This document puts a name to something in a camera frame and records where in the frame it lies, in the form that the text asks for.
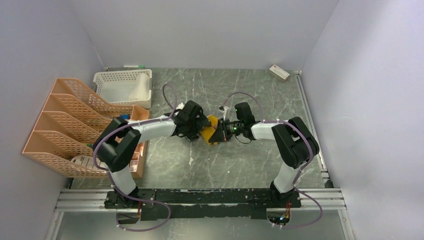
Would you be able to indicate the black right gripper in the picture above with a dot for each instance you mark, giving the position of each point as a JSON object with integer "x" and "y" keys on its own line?
{"x": 221, "y": 134}

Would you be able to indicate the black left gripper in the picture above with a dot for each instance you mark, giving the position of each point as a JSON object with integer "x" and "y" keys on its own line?
{"x": 202, "y": 122}

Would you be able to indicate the yellow grey patterned towel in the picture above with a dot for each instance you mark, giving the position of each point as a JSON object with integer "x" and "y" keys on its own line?
{"x": 208, "y": 131}

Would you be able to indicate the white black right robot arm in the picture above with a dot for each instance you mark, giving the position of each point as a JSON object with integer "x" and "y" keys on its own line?
{"x": 295, "y": 143}

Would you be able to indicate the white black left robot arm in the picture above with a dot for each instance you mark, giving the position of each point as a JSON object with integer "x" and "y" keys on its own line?
{"x": 117, "y": 143}

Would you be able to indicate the orange compartment organiser tray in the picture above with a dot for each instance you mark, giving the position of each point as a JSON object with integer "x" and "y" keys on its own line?
{"x": 137, "y": 162}

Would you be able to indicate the white perforated plastic basket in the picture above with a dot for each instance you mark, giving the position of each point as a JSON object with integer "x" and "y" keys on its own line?
{"x": 116, "y": 86}

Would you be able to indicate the white green marker pen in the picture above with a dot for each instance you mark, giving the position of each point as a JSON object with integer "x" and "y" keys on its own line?
{"x": 132, "y": 66}

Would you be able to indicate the white red small box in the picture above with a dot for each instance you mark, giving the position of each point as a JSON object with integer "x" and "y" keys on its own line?
{"x": 278, "y": 73}

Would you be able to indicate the white packet in file rack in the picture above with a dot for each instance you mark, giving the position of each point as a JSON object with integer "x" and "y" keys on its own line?
{"x": 84, "y": 161}

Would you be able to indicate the orange mesh file rack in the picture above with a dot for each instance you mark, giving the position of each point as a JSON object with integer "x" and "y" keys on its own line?
{"x": 72, "y": 118}

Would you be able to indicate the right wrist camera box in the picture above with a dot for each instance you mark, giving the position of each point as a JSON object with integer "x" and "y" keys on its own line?
{"x": 225, "y": 110}

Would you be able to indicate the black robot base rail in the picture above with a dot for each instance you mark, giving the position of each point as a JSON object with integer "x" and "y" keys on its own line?
{"x": 161, "y": 203}

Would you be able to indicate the aluminium frame rail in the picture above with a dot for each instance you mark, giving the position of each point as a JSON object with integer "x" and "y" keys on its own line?
{"x": 92, "y": 200}

